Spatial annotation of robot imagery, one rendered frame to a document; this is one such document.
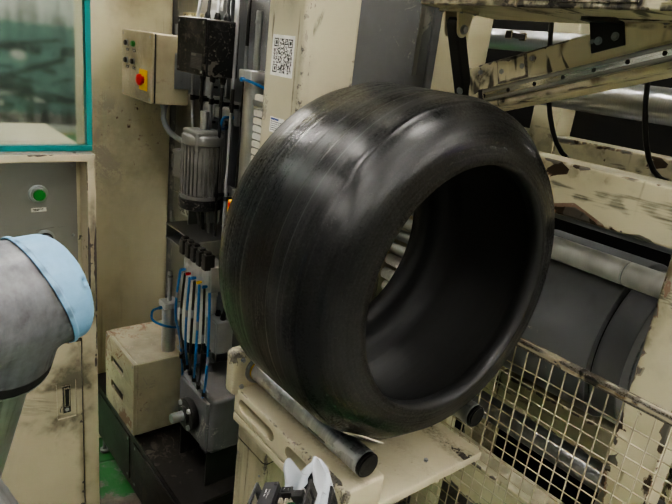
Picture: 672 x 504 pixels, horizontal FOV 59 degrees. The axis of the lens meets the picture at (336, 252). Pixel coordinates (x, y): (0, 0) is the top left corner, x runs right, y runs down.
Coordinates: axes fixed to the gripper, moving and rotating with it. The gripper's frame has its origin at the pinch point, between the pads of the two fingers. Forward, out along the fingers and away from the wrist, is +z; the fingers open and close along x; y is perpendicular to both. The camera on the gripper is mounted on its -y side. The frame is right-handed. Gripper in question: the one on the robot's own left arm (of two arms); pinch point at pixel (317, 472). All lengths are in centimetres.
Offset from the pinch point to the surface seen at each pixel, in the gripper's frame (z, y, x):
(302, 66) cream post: 52, 46, 2
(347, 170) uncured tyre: 18.6, 34.1, -10.0
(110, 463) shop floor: 89, -73, 125
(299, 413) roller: 25.1, -9.5, 12.4
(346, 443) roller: 18.0, -11.1, 2.5
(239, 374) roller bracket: 34.9, -6.1, 27.0
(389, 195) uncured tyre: 17.5, 29.9, -14.9
